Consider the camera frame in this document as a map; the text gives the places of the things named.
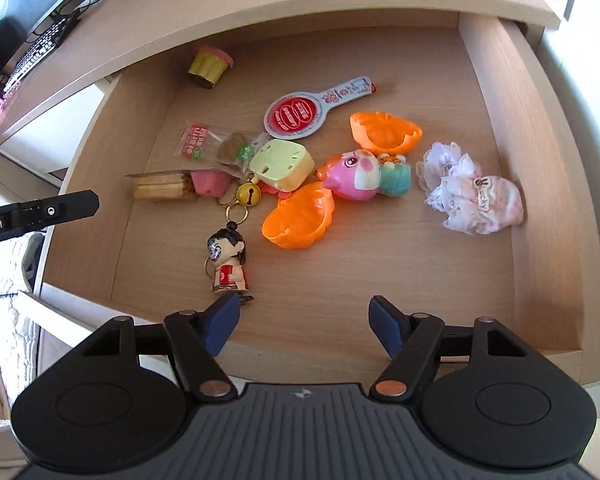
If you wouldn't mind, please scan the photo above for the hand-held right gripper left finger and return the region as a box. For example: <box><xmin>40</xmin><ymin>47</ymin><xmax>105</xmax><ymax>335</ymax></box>
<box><xmin>80</xmin><ymin>292</ymin><xmax>241</xmax><ymax>402</ymax></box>

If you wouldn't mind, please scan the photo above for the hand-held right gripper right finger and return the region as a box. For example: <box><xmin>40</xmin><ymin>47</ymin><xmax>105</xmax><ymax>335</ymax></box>
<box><xmin>369</xmin><ymin>295</ymin><xmax>531</xmax><ymax>403</ymax></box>

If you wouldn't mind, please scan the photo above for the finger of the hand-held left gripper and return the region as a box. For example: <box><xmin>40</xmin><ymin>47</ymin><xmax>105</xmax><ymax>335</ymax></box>
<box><xmin>17</xmin><ymin>190</ymin><xmax>101</xmax><ymax>229</ymax></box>

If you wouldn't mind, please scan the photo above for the white red toy car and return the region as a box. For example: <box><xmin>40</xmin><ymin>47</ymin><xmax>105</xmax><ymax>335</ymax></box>
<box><xmin>202</xmin><ymin>205</ymin><xmax>256</xmax><ymax>304</ymax></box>

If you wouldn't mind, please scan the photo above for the light wooden drawer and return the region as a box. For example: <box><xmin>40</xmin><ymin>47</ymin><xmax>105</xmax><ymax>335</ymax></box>
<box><xmin>40</xmin><ymin>10</ymin><xmax>600</xmax><ymax>392</ymax></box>

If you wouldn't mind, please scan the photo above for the biscuit stick packet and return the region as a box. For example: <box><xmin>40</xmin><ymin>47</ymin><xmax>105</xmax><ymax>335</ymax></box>
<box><xmin>125</xmin><ymin>167</ymin><xmax>231</xmax><ymax>204</ymax></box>

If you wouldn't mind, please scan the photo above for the orange plastic shell half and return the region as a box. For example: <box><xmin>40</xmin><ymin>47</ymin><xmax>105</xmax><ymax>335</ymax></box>
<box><xmin>261</xmin><ymin>182</ymin><xmax>336</xmax><ymax>251</ymax></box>
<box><xmin>350</xmin><ymin>111</ymin><xmax>424</xmax><ymax>156</ymax></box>

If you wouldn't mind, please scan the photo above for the clear snack packet red label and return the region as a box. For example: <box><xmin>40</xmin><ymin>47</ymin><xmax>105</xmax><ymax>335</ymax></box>
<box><xmin>180</xmin><ymin>122</ymin><xmax>271</xmax><ymax>181</ymax></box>

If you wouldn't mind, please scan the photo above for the yellow pudding cup pink lid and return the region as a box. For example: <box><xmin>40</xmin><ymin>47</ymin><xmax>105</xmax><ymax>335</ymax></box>
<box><xmin>187</xmin><ymin>46</ymin><xmax>235</xmax><ymax>90</ymax></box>

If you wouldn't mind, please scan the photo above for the gold bell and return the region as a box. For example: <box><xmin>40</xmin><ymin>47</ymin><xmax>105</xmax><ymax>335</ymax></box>
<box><xmin>236</xmin><ymin>183</ymin><xmax>261</xmax><ymax>208</ymax></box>

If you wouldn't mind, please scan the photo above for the pink fish toy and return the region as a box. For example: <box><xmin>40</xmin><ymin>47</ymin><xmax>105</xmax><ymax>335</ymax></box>
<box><xmin>316</xmin><ymin>148</ymin><xmax>412</xmax><ymax>202</ymax></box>

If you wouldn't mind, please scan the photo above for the black keyboard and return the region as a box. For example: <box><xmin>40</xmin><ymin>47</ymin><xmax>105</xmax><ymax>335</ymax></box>
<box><xmin>2</xmin><ymin>16</ymin><xmax>81</xmax><ymax>94</ymax></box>

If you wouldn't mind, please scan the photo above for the pink lace-trimmed cloth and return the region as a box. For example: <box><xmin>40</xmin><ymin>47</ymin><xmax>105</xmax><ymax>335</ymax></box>
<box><xmin>426</xmin><ymin>167</ymin><xmax>525</xmax><ymax>237</ymax></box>

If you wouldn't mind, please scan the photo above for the pale yellow squishy toy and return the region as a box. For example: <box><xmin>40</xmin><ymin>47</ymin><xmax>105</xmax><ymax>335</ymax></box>
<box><xmin>249</xmin><ymin>139</ymin><xmax>315</xmax><ymax>194</ymax></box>

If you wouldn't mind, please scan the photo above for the white lace scrunchie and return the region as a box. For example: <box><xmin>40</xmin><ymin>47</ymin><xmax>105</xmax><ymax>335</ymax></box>
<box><xmin>416</xmin><ymin>141</ymin><xmax>482</xmax><ymax>193</ymax></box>

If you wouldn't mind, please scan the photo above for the black computer monitor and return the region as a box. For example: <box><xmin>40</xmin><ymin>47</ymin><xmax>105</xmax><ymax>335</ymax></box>
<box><xmin>0</xmin><ymin>0</ymin><xmax>104</xmax><ymax>61</ymax></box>

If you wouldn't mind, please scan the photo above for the round red paddle-shaped packet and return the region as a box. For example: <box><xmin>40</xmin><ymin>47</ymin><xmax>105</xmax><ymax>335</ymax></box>
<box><xmin>263</xmin><ymin>76</ymin><xmax>379</xmax><ymax>140</ymax></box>

